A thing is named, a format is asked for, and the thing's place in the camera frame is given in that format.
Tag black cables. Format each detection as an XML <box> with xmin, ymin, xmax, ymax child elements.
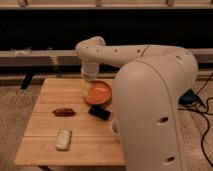
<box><xmin>176</xmin><ymin>71</ymin><xmax>213</xmax><ymax>168</ymax></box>

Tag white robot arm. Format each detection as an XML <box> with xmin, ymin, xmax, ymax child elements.
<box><xmin>75</xmin><ymin>36</ymin><xmax>198</xmax><ymax>171</ymax></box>

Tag blue power adapter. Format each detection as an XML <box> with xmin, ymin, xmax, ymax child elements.
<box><xmin>179</xmin><ymin>89</ymin><xmax>198</xmax><ymax>105</ymax></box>

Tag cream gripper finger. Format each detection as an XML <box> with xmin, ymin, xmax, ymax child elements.
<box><xmin>81</xmin><ymin>80</ymin><xmax>91</xmax><ymax>97</ymax></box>

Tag orange bowl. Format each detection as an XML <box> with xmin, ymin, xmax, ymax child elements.
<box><xmin>83</xmin><ymin>80</ymin><xmax>112</xmax><ymax>105</ymax></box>

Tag white cup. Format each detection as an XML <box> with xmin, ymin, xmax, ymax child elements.
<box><xmin>110</xmin><ymin>119</ymin><xmax>119</xmax><ymax>138</ymax></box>

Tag wooden table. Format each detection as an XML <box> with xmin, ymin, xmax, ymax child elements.
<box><xmin>15</xmin><ymin>78</ymin><xmax>124</xmax><ymax>166</ymax></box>

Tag black rectangular block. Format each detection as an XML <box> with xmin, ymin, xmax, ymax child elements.
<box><xmin>88</xmin><ymin>105</ymin><xmax>111</xmax><ymax>121</ymax></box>

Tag white sponge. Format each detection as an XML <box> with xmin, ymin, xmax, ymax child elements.
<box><xmin>55</xmin><ymin>129</ymin><xmax>72</xmax><ymax>151</ymax></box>

